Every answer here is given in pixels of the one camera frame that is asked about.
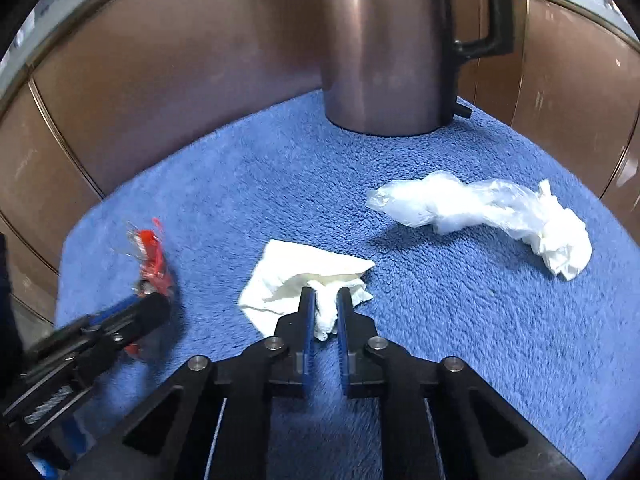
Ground white paper napkin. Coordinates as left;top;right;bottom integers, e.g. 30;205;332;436
238;240;375;341

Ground clear white plastic bag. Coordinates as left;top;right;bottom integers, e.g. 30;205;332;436
366;171;592;281

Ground small red torn wrapper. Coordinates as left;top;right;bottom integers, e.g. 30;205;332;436
125;218;175;361

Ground brown kitchen base cabinets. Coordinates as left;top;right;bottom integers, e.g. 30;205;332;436
1;0;639;322

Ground blue towel on table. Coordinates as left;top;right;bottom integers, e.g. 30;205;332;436
55;92;639;479

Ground black and copper electric kettle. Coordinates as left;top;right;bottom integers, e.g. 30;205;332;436
321;0;514;136

